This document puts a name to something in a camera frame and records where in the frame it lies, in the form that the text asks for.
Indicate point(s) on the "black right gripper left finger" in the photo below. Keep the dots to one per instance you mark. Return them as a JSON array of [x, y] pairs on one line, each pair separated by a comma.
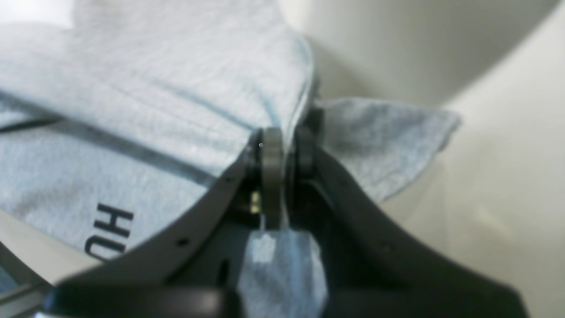
[[190, 269]]

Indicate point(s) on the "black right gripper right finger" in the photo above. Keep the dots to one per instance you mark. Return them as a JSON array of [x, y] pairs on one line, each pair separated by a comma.
[[372, 267]]

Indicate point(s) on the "grey T-shirt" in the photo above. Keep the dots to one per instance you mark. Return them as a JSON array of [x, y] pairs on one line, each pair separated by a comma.
[[115, 126]]

